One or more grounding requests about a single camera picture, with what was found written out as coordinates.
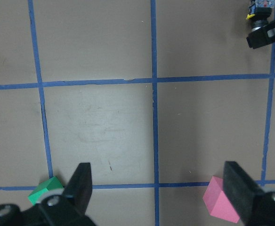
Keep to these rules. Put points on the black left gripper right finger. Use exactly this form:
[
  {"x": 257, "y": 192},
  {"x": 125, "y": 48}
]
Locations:
[{"x": 254, "y": 204}]

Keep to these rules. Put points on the green cube near arm base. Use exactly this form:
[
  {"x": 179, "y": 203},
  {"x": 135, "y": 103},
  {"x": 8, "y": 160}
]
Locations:
[{"x": 44, "y": 187}]

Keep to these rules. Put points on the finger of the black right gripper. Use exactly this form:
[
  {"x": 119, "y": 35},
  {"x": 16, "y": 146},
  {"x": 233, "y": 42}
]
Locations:
[{"x": 262, "y": 36}]

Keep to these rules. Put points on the yellow push button switch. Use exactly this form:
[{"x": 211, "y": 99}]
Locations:
[{"x": 258, "y": 13}]

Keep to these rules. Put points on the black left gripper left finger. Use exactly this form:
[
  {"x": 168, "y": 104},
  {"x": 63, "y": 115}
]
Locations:
[{"x": 69, "y": 207}]

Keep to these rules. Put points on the pink cube near center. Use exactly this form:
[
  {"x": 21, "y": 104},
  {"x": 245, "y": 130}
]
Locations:
[{"x": 217, "y": 202}]

